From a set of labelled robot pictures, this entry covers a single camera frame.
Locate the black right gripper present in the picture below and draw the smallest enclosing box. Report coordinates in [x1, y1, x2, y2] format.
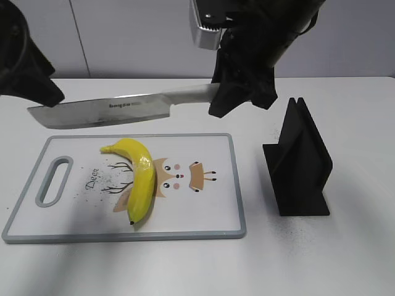
[209, 1, 324, 118]

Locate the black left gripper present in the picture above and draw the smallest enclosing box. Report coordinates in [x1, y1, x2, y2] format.
[1, 1, 65, 107]

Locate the white-handled kitchen knife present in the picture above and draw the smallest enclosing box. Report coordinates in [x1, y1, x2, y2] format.
[27, 83, 220, 130]

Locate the yellow plastic banana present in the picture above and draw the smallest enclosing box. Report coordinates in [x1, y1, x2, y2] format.
[99, 138, 156, 225]

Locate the black knife stand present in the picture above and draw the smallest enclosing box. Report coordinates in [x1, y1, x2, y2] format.
[262, 97, 333, 216]

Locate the white grey-rimmed cutting board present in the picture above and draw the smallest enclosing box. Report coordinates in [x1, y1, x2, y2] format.
[2, 133, 246, 244]

